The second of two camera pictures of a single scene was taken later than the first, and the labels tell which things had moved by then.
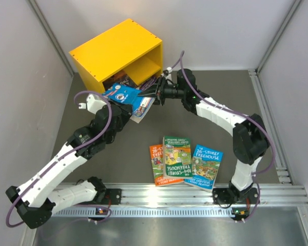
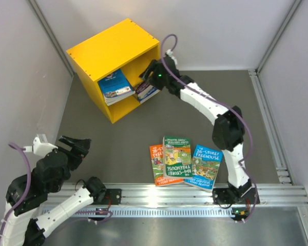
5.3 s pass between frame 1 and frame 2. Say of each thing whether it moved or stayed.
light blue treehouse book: stayed
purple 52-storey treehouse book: stayed
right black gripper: moved
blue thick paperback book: moved
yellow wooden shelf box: stayed
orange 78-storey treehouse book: stayed
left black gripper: moved
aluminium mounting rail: stayed
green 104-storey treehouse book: stayed
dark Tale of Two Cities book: moved
